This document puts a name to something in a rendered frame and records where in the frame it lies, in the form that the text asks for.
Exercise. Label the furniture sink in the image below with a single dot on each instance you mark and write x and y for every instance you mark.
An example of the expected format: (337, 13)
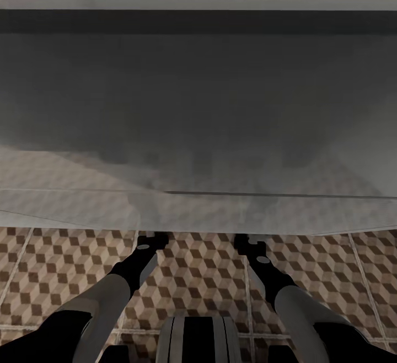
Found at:
(226, 116)

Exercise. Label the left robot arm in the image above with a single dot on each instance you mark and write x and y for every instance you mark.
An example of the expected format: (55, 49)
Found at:
(77, 331)

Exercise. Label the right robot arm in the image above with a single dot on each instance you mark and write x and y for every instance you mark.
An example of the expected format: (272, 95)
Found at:
(319, 334)

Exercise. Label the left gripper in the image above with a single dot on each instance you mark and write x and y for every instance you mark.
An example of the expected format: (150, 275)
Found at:
(160, 241)

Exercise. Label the robot trunk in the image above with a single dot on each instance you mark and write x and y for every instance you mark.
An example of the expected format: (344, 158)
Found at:
(198, 340)

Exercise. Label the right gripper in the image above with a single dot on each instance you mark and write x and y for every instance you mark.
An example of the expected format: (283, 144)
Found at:
(244, 247)

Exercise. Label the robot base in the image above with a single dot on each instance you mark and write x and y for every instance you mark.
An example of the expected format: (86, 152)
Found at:
(119, 354)

